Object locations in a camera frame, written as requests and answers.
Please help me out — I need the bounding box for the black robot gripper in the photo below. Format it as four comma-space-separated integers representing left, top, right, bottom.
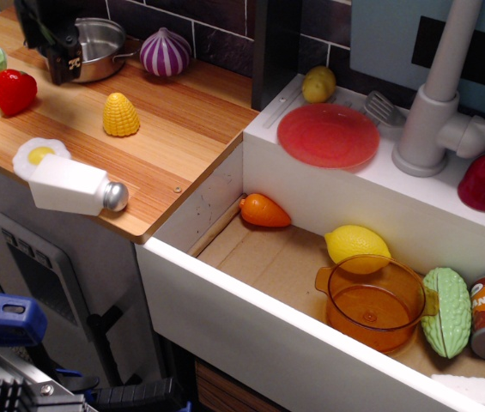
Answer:
14, 0, 82, 85

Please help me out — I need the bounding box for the yellow toy corn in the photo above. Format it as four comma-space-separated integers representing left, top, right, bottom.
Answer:
102, 93, 140, 137

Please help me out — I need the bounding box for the red plastic plate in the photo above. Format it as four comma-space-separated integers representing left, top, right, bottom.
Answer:
277, 103, 380, 169

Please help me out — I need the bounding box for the steel pot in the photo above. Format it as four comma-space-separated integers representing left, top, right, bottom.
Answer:
74, 17, 142, 83

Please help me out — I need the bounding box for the red toy bell pepper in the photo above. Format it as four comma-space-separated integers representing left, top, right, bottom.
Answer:
0, 69, 38, 117

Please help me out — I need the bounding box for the toy fried egg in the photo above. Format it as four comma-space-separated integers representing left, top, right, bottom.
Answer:
12, 137, 71, 180

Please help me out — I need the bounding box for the purple striped toy onion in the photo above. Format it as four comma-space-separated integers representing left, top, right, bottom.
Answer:
140, 27, 191, 77

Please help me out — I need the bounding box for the white salt shaker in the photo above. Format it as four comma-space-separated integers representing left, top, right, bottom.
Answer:
28, 154, 129, 216

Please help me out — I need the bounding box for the grey toy oven door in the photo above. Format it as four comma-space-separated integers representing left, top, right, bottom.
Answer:
0, 213, 93, 342

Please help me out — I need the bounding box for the orange toy carrot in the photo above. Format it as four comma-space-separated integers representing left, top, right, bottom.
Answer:
239, 193, 292, 227

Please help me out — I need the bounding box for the yellow toy potato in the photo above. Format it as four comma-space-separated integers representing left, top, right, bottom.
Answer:
301, 66, 336, 104

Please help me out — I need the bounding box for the blue clamp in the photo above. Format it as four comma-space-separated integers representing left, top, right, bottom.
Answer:
0, 294, 48, 347

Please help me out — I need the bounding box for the white toy sink basin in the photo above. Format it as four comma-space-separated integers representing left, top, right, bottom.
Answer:
136, 77, 485, 411

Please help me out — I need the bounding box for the grey toy spatula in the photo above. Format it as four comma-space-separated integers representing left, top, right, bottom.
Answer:
364, 91, 406, 128

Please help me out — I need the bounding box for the yellow toy lemon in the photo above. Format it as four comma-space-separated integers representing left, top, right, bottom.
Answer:
324, 225, 391, 275

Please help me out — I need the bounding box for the grey toy faucet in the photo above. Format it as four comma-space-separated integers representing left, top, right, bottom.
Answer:
391, 1, 485, 178

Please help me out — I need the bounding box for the orange transparent plastic pot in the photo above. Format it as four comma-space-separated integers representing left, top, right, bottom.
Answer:
315, 254, 440, 354

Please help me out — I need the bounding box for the green toy bitter gourd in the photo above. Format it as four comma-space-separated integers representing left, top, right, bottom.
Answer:
421, 268, 471, 359

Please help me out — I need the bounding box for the white foam piece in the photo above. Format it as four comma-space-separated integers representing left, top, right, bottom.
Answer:
431, 374, 485, 406

